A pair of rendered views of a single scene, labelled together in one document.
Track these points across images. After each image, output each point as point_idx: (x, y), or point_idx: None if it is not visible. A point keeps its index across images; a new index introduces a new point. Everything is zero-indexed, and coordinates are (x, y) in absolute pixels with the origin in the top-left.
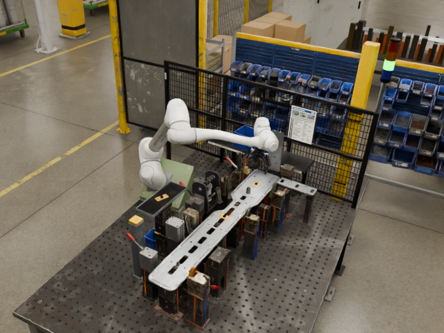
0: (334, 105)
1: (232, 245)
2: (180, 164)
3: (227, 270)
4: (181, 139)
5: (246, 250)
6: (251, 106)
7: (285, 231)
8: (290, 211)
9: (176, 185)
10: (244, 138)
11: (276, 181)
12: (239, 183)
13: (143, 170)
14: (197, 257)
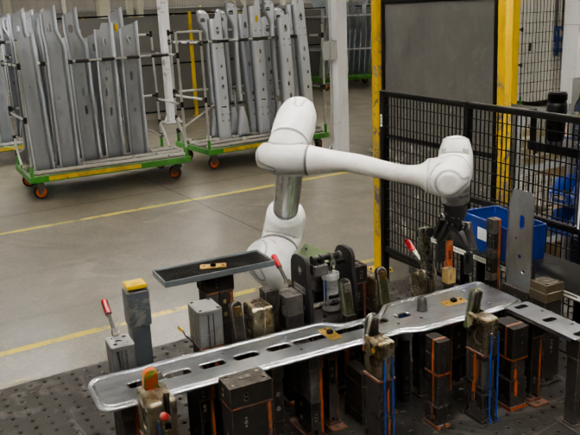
0: None
1: (357, 418)
2: None
3: (271, 431)
4: (274, 160)
5: (369, 428)
6: (510, 163)
7: (504, 426)
8: (551, 396)
9: (257, 257)
10: (394, 165)
11: (507, 305)
12: None
13: (250, 248)
14: (205, 376)
